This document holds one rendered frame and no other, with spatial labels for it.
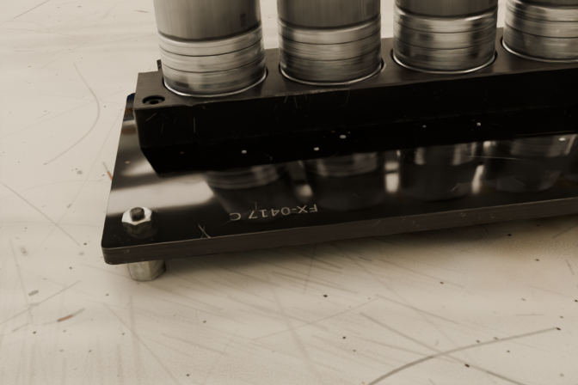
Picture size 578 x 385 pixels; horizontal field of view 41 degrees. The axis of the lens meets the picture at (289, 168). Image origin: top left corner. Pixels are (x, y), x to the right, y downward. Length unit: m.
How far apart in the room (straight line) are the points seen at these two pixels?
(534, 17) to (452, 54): 0.02
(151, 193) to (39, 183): 0.04
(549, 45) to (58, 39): 0.17
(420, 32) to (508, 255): 0.06
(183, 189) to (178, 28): 0.04
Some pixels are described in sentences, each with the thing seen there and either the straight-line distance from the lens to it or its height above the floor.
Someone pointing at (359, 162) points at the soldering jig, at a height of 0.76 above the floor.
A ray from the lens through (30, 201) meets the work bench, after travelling 0.19.
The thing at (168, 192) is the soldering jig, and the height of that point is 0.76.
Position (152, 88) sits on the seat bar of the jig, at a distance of 0.18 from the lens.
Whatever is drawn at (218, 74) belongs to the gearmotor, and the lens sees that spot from 0.17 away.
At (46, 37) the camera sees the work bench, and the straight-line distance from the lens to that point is 0.30.
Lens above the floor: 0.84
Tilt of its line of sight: 30 degrees down
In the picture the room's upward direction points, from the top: 4 degrees counter-clockwise
